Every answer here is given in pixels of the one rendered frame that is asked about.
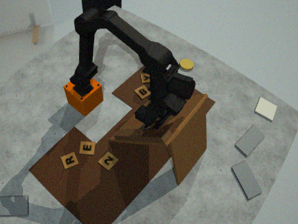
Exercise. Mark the yellow round disc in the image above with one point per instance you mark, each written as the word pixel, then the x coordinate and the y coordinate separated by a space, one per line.
pixel 186 64

